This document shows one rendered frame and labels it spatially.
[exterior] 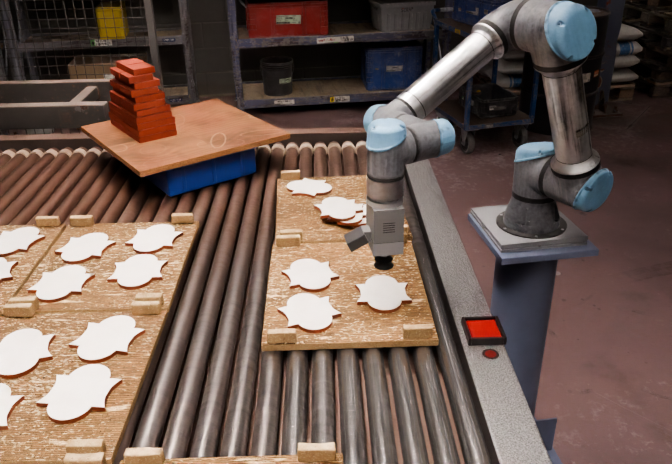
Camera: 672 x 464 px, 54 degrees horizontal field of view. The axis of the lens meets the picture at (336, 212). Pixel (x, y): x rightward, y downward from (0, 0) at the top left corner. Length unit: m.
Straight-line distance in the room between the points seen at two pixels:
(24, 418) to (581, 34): 1.29
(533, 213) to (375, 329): 0.66
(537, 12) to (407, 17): 4.29
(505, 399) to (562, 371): 1.59
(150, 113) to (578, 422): 1.82
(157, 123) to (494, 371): 1.30
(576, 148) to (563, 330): 1.53
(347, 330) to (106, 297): 0.54
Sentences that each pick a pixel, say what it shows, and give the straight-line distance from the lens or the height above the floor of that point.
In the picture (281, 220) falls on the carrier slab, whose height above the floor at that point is 0.94.
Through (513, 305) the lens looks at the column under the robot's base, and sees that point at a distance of 1.96.
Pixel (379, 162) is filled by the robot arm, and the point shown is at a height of 1.26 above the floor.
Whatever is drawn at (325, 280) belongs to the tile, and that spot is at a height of 0.95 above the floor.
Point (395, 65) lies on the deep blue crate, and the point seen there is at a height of 0.35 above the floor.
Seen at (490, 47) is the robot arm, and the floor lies 1.41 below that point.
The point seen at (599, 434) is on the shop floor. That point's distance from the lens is 2.62.
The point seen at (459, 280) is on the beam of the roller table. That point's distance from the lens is 1.57.
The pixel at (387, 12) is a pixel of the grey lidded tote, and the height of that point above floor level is 0.80.
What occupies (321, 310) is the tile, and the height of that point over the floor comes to 0.95.
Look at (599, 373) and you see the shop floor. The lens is 2.89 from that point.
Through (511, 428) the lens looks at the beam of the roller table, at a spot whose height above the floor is 0.92.
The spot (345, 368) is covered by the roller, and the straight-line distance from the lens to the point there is 1.29.
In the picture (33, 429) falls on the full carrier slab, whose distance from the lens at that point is 1.27.
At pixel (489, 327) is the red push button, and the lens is 1.41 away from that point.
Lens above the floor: 1.74
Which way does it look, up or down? 26 degrees down
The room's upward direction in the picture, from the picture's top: 1 degrees counter-clockwise
